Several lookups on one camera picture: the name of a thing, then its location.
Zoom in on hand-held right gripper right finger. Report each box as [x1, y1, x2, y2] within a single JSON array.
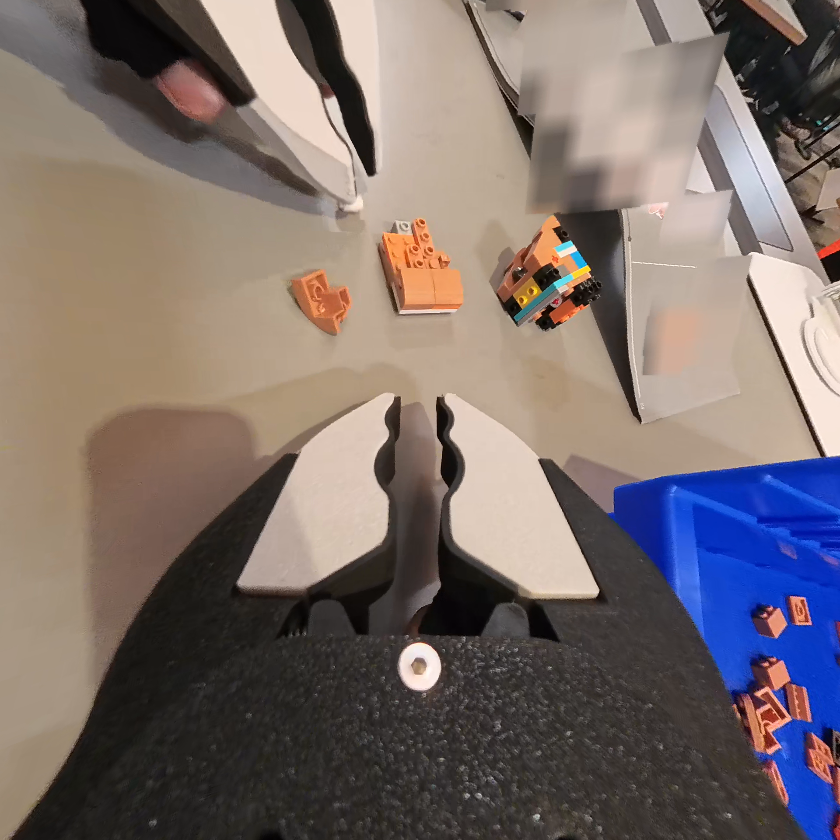
[[435, 392, 601, 601]]

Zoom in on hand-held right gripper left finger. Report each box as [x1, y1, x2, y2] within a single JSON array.
[[236, 392, 403, 598]]

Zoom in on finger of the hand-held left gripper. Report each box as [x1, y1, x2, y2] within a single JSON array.
[[289, 0, 383, 178], [197, 0, 362, 206]]

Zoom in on small brown brick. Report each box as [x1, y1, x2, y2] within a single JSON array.
[[290, 269, 352, 336]]

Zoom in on brown brick assembly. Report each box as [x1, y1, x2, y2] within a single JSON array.
[[378, 218, 465, 316]]

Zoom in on person's left hand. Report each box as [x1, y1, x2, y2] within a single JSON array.
[[84, 0, 229, 124]]

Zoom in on large blue storage bin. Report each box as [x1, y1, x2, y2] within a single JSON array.
[[610, 457, 840, 840]]

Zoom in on grey instruction booklet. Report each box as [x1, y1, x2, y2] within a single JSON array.
[[462, 0, 752, 424]]

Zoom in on multicoloured brick model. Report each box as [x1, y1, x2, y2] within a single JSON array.
[[495, 217, 603, 331]]

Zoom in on loose brown bricks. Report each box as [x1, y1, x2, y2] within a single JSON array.
[[731, 594, 840, 805]]

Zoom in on white flat device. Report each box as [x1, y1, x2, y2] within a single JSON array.
[[748, 252, 840, 457]]

